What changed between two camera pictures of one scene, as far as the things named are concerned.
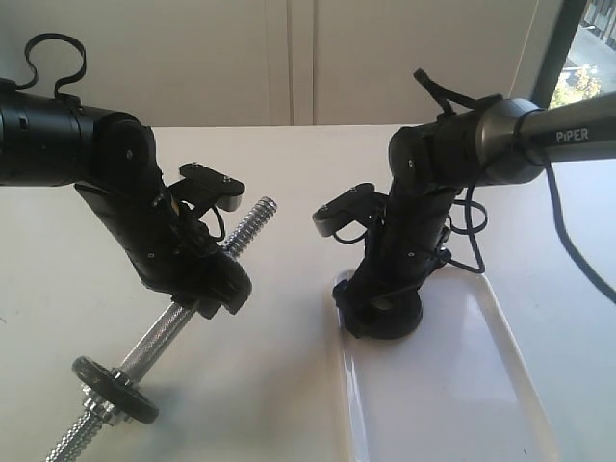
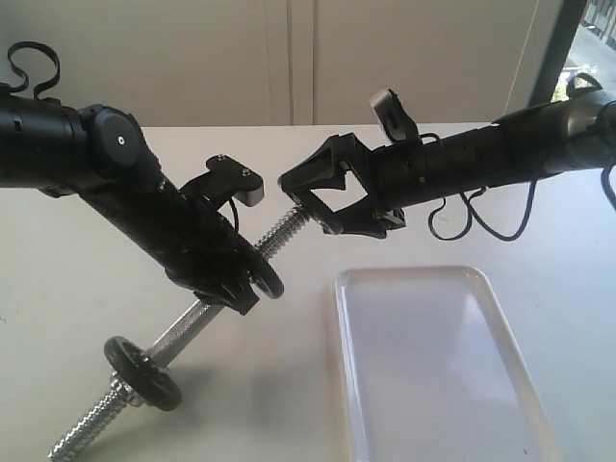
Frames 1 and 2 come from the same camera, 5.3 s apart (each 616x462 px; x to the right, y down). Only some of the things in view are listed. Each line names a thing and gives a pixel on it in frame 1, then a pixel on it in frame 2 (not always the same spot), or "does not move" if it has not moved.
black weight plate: x=115 y=388 → x=148 y=380
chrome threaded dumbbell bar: x=161 y=336 → x=167 y=344
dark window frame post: x=570 y=17 does not move
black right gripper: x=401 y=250 → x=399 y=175
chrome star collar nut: x=101 y=407 → x=125 y=391
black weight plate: x=380 y=317 → x=315 y=208
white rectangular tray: x=456 y=388 does not move
